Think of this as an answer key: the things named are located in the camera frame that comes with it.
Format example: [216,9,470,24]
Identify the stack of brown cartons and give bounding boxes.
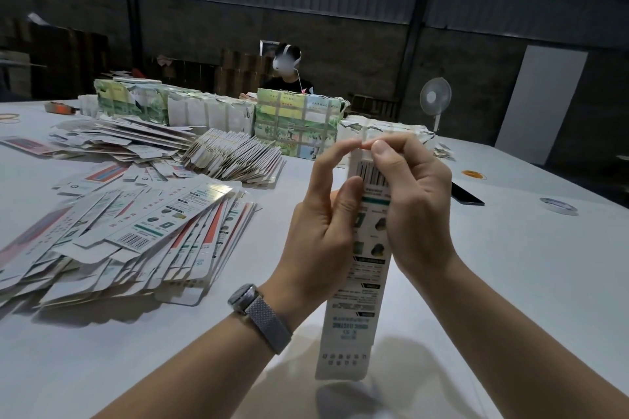
[214,47,271,98]

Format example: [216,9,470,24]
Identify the white standing fan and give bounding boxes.
[419,77,453,135]

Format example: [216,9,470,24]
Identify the white strapped wrapped bundle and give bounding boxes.
[336,114,438,172]

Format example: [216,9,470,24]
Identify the person's left hand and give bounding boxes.
[260,139,367,331]

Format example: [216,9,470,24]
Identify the fanned stack of white cartons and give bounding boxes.
[181,129,286,186]

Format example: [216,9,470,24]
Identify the row of white wrapped bundles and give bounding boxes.
[93,78,257,135]

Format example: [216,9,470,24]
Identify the person's right forearm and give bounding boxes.
[413,251,629,419]

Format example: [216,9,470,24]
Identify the white board panel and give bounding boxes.
[494,45,589,168]

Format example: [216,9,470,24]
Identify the person's left forearm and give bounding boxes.
[93,316,281,419]

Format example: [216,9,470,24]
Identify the black smartphone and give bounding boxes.
[450,181,487,207]

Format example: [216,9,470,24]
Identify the white head-mounted camera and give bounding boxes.
[259,41,302,76]

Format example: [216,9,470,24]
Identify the small red tape roll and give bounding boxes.
[44,100,80,117]

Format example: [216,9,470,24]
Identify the green printed wrapped bundle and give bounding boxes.
[254,88,350,160]

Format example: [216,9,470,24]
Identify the dark wooden chair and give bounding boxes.
[349,92,402,122]

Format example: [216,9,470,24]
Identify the white toothbrush carton box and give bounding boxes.
[314,147,394,380]

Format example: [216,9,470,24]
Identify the pile of cartons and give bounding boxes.
[0,117,259,312]

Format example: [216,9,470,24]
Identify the grey band wristwatch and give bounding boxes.
[228,282,294,355]

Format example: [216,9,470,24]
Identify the person's right hand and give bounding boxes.
[362,132,458,282]

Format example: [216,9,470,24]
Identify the cluttered side table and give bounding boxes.
[614,153,629,199]

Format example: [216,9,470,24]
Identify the white tape roll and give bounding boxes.
[539,196,579,215]

